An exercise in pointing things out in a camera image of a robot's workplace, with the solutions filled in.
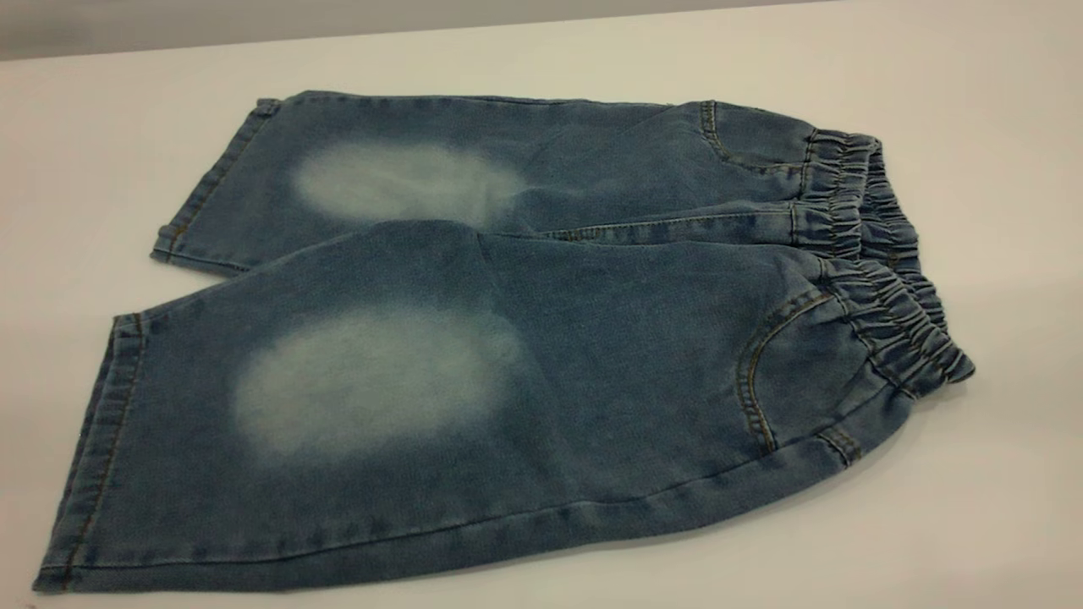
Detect blue denim shorts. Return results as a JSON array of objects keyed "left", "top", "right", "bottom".
[{"left": 32, "top": 89, "right": 976, "bottom": 593}]

